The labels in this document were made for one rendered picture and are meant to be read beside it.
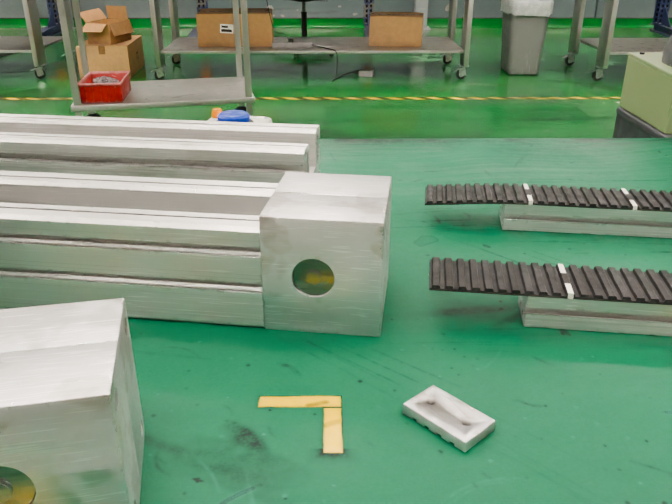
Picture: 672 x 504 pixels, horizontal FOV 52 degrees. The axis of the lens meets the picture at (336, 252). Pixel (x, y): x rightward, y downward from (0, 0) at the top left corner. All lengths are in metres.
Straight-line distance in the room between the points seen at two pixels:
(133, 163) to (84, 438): 0.44
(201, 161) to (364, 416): 0.36
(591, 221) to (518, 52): 4.95
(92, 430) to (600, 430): 0.30
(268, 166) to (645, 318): 0.37
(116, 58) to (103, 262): 5.09
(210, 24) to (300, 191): 4.98
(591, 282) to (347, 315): 0.19
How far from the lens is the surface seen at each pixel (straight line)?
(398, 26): 5.47
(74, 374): 0.34
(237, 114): 0.86
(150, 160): 0.73
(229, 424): 0.45
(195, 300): 0.54
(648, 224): 0.76
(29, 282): 0.59
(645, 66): 1.23
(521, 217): 0.73
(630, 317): 0.57
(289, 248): 0.50
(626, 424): 0.48
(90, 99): 3.65
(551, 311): 0.56
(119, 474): 0.36
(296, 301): 0.52
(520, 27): 5.63
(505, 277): 0.56
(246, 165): 0.70
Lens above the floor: 1.06
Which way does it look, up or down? 26 degrees down
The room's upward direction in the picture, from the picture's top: straight up
